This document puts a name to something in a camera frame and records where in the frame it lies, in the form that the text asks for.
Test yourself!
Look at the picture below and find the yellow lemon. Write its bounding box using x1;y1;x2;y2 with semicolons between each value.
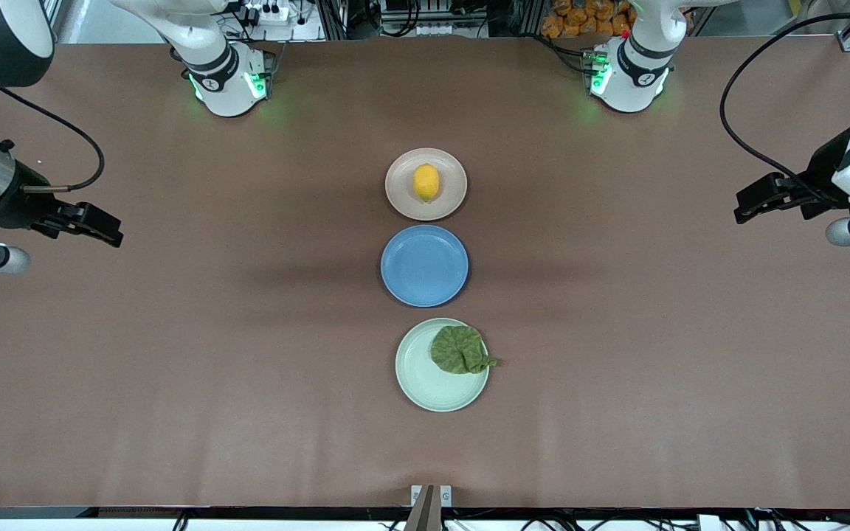
413;164;442;204

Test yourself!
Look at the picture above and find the green lettuce leaf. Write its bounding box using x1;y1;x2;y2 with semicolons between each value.
430;325;502;376

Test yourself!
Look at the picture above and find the brown table cover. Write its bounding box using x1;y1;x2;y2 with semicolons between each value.
0;35;850;511

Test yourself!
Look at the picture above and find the orange snack bag pile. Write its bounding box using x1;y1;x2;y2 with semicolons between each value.
541;0;632;39

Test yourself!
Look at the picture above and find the white power strip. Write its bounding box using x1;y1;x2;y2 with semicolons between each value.
243;2;291;24

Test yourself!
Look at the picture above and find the beige round plate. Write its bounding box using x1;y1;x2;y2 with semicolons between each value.
384;147;469;222

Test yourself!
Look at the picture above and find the blue round plate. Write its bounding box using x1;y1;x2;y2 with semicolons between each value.
380;224;470;308

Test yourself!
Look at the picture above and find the pale green round plate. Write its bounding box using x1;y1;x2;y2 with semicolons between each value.
395;317;491;412

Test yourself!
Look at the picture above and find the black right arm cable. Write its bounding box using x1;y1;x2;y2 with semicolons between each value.
0;86;106;194

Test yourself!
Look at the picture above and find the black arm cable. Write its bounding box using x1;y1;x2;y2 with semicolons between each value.
718;10;850;187
0;86;106;194

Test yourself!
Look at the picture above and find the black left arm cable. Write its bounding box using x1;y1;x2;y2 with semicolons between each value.
718;10;850;187

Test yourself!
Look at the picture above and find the white mounting bracket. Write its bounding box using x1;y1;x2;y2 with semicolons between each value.
410;485;454;509

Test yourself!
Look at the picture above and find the grey camera pole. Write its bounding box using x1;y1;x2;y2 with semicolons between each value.
404;485;438;531

